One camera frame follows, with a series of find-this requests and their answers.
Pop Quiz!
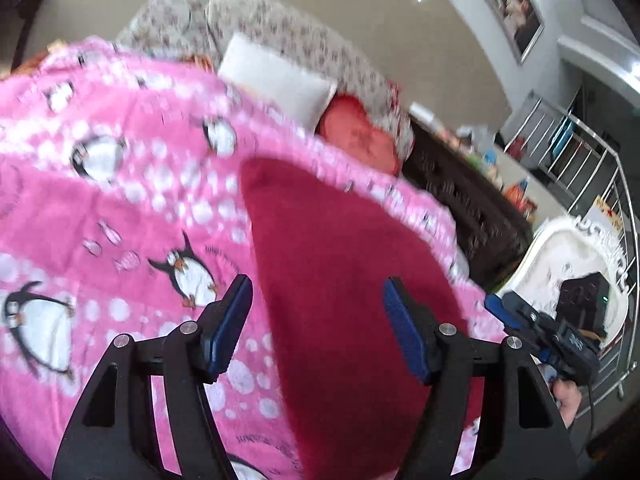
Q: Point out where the dark red garment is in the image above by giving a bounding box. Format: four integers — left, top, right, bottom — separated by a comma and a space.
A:
240, 158, 484, 479

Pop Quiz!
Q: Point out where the person's right hand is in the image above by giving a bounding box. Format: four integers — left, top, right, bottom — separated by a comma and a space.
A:
548, 378, 582, 428

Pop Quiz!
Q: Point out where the black box on chair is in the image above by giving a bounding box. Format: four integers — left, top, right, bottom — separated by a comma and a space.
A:
555, 272, 610, 340

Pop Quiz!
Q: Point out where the dark wooden bedside cabinet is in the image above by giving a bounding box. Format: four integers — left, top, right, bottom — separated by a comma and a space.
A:
402, 120, 533, 292

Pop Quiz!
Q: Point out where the white ornate chair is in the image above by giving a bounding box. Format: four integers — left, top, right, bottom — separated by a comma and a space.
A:
498, 216, 629, 348

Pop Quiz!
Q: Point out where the metal rack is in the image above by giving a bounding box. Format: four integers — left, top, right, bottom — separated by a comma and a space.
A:
497, 91, 639, 403

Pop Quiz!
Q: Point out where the pink penguin blanket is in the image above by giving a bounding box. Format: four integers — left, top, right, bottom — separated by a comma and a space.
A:
1, 38, 502, 474

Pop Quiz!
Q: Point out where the red cushion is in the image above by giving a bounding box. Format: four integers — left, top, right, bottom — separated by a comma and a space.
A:
317, 94, 401, 177

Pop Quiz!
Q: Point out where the large framed picture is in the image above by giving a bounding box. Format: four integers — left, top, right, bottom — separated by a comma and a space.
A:
486, 0, 544, 65

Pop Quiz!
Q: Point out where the white pillow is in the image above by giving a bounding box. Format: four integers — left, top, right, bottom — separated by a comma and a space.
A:
217, 32, 337, 131

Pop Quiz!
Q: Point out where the floral grey bedsheet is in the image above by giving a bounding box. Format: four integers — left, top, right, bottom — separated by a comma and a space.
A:
116, 0, 414, 160

